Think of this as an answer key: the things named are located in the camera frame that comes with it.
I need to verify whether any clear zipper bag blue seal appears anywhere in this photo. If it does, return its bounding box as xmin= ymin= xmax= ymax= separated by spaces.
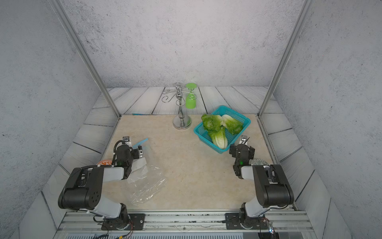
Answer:
xmin=126 ymin=138 xmax=167 ymax=206

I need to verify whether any chinese cabbage dark green leafy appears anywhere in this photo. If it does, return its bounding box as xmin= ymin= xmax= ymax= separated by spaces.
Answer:
xmin=202 ymin=114 xmax=223 ymax=132

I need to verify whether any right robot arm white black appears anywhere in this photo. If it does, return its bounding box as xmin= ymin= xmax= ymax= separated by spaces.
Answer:
xmin=229 ymin=144 xmax=294 ymax=232

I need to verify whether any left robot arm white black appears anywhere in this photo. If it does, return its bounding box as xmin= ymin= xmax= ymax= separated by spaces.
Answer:
xmin=58 ymin=140 xmax=143 ymax=231

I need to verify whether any chinese cabbage right in basket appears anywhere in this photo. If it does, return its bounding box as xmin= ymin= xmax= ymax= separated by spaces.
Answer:
xmin=222 ymin=115 xmax=243 ymax=135

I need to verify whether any chinese cabbage front pale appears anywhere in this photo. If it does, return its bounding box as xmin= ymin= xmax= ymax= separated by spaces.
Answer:
xmin=208 ymin=126 xmax=228 ymax=149

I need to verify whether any orange patterned bowl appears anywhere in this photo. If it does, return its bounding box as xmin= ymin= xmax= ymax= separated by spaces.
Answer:
xmin=97 ymin=159 xmax=112 ymax=167

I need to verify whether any teal plastic basket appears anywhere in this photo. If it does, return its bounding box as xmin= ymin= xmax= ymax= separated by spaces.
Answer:
xmin=194 ymin=106 xmax=251 ymax=154

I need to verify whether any silver metal cup stand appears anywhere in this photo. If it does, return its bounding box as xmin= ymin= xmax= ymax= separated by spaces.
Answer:
xmin=161 ymin=82 xmax=192 ymax=130

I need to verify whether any green plastic cup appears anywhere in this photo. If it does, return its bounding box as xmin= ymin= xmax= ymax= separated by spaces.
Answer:
xmin=186 ymin=83 xmax=197 ymax=109

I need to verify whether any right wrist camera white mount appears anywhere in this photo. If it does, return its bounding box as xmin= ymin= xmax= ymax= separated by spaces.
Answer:
xmin=240 ymin=135 xmax=249 ymax=145

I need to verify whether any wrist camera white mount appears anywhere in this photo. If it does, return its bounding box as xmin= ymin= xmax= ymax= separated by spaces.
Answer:
xmin=122 ymin=136 xmax=132 ymax=147
xmin=240 ymin=135 xmax=249 ymax=145

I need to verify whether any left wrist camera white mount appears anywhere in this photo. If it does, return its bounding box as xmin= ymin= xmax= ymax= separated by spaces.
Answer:
xmin=122 ymin=136 xmax=132 ymax=147

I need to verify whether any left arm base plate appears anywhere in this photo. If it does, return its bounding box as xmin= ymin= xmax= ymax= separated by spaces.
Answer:
xmin=101 ymin=213 xmax=146 ymax=231

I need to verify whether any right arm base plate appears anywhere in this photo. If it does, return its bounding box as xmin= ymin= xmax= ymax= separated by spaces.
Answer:
xmin=222 ymin=213 xmax=268 ymax=231

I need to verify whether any aluminium rail frame front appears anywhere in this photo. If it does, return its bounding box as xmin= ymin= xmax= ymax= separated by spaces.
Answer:
xmin=54 ymin=210 xmax=317 ymax=239

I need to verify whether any left aluminium corner post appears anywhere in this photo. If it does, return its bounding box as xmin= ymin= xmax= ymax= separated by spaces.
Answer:
xmin=49 ymin=0 xmax=121 ymax=119

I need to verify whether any aluminium corner post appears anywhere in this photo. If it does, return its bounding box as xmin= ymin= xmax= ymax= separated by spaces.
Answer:
xmin=49 ymin=0 xmax=121 ymax=119
xmin=258 ymin=0 xmax=314 ymax=119

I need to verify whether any right aluminium corner post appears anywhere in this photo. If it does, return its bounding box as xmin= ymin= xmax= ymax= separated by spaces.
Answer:
xmin=258 ymin=0 xmax=314 ymax=119

